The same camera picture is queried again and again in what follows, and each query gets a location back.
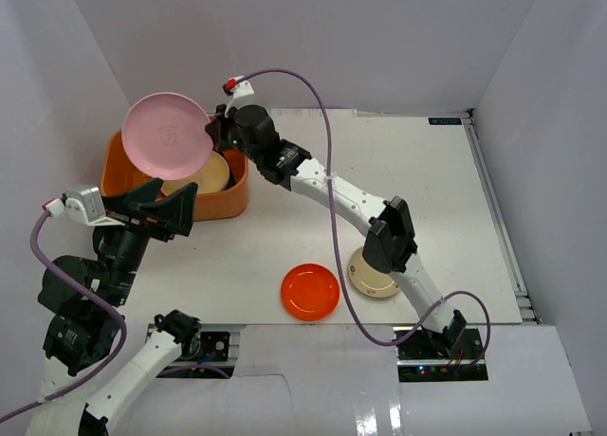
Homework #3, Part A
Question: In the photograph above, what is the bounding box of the yellow round plate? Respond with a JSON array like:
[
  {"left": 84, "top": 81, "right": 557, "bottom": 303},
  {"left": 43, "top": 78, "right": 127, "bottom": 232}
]
[{"left": 161, "top": 152, "right": 230, "bottom": 196}]

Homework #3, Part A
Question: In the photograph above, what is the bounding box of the pink round plate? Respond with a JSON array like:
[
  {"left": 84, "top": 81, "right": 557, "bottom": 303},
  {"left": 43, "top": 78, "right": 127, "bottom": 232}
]
[{"left": 121, "top": 92, "right": 213, "bottom": 180}]

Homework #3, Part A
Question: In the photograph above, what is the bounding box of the orange round plate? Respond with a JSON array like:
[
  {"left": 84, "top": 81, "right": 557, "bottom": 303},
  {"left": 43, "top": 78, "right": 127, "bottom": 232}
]
[{"left": 280, "top": 263, "right": 340, "bottom": 322}]

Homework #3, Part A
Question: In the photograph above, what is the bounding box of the beige floral small plate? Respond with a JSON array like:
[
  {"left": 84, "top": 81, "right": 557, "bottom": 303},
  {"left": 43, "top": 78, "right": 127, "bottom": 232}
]
[{"left": 347, "top": 246, "right": 400, "bottom": 300}]

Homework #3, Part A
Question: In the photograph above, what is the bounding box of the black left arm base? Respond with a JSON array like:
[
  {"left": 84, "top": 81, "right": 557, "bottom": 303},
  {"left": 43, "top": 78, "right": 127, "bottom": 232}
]
[{"left": 176, "top": 332, "right": 230, "bottom": 363}]

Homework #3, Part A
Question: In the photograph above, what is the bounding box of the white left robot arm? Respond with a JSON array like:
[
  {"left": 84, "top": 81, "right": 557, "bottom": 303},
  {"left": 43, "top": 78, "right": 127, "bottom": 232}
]
[{"left": 26, "top": 178, "right": 201, "bottom": 435}]

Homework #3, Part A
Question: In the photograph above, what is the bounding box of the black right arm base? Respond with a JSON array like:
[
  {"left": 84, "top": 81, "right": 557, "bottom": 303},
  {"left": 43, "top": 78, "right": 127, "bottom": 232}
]
[{"left": 396, "top": 328, "right": 488, "bottom": 384}]

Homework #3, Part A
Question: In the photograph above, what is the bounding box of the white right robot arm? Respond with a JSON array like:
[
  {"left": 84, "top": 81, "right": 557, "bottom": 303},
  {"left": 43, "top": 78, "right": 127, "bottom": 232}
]
[{"left": 205, "top": 104, "right": 466, "bottom": 359}]

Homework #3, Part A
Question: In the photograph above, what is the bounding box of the orange plastic bin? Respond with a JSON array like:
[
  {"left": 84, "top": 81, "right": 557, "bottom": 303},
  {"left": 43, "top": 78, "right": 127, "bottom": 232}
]
[{"left": 100, "top": 131, "right": 248, "bottom": 221}]

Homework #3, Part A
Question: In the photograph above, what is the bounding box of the white paper sheet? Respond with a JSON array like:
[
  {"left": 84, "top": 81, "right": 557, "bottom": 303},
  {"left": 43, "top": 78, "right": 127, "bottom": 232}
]
[{"left": 269, "top": 108, "right": 358, "bottom": 120}]

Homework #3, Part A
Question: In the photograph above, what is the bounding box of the small blue label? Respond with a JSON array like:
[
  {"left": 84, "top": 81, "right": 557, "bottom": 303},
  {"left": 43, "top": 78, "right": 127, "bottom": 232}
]
[{"left": 428, "top": 118, "right": 462, "bottom": 126}]

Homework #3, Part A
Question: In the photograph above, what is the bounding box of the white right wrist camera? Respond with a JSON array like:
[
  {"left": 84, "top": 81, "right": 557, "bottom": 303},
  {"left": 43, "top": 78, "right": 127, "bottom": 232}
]
[{"left": 222, "top": 76, "right": 255, "bottom": 117}]

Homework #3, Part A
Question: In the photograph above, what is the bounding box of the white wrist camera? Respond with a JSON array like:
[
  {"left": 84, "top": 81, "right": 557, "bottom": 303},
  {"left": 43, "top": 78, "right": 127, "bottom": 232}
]
[
  {"left": 222, "top": 76, "right": 255, "bottom": 117},
  {"left": 42, "top": 185, "right": 124, "bottom": 227}
]

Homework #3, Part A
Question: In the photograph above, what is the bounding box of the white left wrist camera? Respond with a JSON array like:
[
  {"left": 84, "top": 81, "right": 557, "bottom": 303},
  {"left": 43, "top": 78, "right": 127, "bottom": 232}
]
[{"left": 42, "top": 185, "right": 124, "bottom": 227}]

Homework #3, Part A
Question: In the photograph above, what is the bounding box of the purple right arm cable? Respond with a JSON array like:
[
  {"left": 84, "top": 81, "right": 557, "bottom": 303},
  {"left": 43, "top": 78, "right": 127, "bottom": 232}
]
[{"left": 236, "top": 67, "right": 492, "bottom": 366}]

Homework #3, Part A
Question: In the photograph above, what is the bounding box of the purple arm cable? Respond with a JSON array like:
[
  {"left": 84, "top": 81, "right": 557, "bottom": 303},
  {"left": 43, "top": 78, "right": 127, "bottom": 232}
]
[
  {"left": 236, "top": 67, "right": 492, "bottom": 366},
  {"left": 0, "top": 206, "right": 233, "bottom": 423}
]

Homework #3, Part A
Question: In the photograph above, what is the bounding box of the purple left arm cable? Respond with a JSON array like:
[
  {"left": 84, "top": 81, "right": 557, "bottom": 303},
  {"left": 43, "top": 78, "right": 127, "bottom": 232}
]
[{"left": 0, "top": 206, "right": 233, "bottom": 423}]

